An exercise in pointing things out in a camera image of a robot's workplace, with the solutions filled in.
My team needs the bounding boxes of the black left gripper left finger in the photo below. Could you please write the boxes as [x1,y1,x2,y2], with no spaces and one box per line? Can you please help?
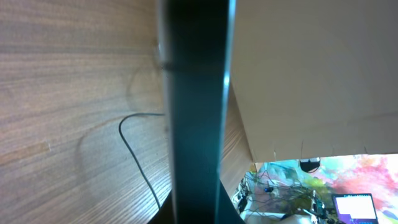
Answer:
[148,191,173,224]

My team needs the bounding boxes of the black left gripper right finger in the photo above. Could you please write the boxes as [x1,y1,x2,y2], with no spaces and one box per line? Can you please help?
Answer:
[216,182,245,224]

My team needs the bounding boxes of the black USB charging cable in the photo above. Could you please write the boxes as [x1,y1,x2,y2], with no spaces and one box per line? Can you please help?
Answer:
[118,112,166,210]

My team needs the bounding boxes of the blue smartphone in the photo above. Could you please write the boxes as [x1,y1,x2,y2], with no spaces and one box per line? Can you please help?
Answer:
[157,0,236,223]

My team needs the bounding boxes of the laptop with bright screen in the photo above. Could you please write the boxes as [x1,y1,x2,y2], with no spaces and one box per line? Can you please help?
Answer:
[331,194,379,224]

